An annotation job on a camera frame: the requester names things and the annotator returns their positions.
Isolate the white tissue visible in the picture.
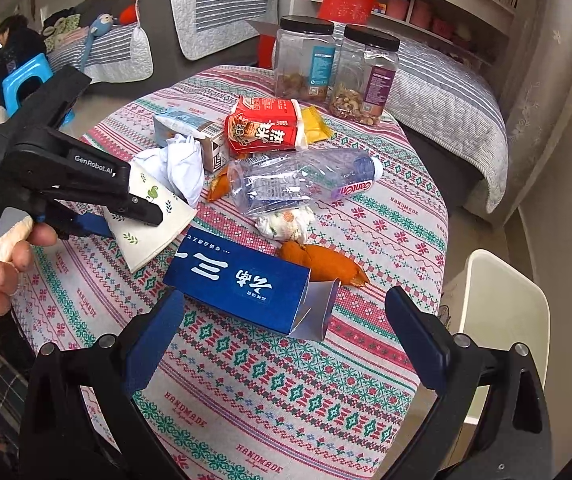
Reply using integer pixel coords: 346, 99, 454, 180
132, 134, 205, 208

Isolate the dark blue carton box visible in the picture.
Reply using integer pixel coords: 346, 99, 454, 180
164, 226, 339, 341

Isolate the small light blue carton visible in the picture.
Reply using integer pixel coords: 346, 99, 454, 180
152, 104, 230, 172

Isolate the crushed clear plastic bottle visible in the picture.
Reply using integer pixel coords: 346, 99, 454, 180
228, 148, 384, 218

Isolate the red snack packet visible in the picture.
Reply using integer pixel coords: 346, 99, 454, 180
224, 96, 308, 158

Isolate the printed tissue ball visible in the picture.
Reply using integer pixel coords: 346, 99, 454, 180
254, 206, 315, 245

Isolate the yellow snack wrapper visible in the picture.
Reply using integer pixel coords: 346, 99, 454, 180
301, 106, 334, 144

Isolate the white trash bin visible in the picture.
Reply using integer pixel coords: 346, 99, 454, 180
438, 248, 552, 426

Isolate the person's left hand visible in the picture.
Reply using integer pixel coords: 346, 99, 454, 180
0, 218, 57, 316

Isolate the blue plastic stool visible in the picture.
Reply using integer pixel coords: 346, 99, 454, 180
2, 53, 62, 118

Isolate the person in black clothes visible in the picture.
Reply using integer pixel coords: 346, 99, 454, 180
0, 14, 46, 106

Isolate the patterned handmade tablecloth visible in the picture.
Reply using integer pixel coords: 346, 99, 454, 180
13, 65, 449, 479

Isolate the blue plush toy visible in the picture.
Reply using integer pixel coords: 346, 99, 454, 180
78, 13, 115, 72

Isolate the red plush toy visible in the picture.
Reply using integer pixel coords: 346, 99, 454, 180
118, 0, 137, 25

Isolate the grey armchair with quilted cover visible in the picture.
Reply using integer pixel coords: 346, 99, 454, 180
47, 0, 280, 99

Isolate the nut jar with teal label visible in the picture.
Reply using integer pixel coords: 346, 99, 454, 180
274, 15, 336, 103

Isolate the grey sofa with striped cover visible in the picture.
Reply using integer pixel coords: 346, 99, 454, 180
386, 37, 508, 221

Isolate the nut jar with purple label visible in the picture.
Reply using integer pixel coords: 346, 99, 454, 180
328, 24, 400, 126

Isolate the red plastic basket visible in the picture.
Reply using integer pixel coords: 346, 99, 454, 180
318, 0, 377, 25

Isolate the white wall shelf unit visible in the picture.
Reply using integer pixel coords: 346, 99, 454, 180
280, 0, 516, 73

